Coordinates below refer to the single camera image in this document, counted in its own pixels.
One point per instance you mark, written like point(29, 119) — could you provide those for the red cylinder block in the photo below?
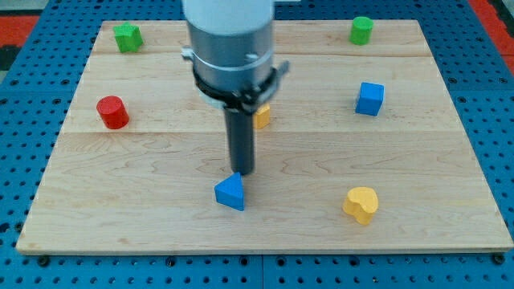
point(112, 112)

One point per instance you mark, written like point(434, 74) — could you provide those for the yellow heart block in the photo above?
point(362, 204)

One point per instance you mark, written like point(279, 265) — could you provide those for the blue cube block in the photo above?
point(370, 99)

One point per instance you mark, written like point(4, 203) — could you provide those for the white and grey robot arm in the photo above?
point(232, 52)

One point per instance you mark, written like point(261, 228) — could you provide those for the yellow block behind rod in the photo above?
point(262, 117)

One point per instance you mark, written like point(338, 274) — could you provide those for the wooden board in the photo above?
point(148, 188)

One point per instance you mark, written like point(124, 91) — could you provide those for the blue triangle block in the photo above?
point(230, 192)

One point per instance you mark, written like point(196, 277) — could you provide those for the green cylinder block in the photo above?
point(361, 30)

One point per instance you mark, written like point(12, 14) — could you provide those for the green star block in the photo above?
point(128, 37)

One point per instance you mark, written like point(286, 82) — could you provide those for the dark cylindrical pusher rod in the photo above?
point(240, 139)

